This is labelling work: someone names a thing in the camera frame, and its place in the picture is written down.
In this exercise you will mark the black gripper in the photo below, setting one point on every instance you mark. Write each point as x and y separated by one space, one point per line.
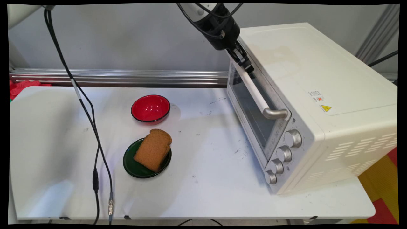
222 35

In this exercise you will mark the cream toaster oven body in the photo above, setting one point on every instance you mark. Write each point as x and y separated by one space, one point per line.
318 63

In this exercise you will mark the large silver oven knob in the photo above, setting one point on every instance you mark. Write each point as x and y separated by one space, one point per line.
293 138

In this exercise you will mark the red bowl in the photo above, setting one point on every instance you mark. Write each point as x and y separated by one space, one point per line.
149 108

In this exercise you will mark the brown bread slice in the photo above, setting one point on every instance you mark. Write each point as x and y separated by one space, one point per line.
152 149

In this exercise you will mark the dark green plate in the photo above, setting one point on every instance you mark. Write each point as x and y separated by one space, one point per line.
130 165

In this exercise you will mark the red yellow foam floor mat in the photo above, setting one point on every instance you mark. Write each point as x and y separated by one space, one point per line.
381 181

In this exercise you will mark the red cloth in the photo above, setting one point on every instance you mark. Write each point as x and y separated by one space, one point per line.
19 87

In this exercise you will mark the aluminium frame rail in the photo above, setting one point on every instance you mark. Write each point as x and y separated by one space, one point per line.
127 78

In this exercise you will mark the aluminium frame post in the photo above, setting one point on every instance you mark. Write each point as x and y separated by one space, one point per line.
378 35

